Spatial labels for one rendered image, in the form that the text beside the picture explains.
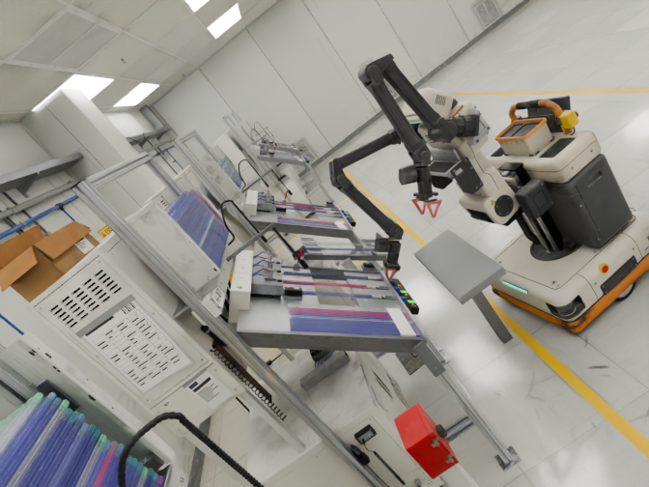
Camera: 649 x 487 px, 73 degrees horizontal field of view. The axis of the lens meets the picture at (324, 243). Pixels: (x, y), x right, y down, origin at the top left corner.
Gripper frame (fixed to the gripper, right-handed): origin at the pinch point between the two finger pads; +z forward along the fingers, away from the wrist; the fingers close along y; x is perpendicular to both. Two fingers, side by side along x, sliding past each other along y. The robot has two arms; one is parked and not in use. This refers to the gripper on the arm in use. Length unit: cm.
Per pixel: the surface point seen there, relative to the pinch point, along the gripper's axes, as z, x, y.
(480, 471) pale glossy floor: 64, 37, 58
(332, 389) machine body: 41, -28, 36
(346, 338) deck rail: 2, -32, 59
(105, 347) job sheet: 9, -115, 61
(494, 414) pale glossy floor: 50, 51, 38
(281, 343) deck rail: 5, -56, 60
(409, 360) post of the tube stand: 65, 33, -29
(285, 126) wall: -35, -29, -750
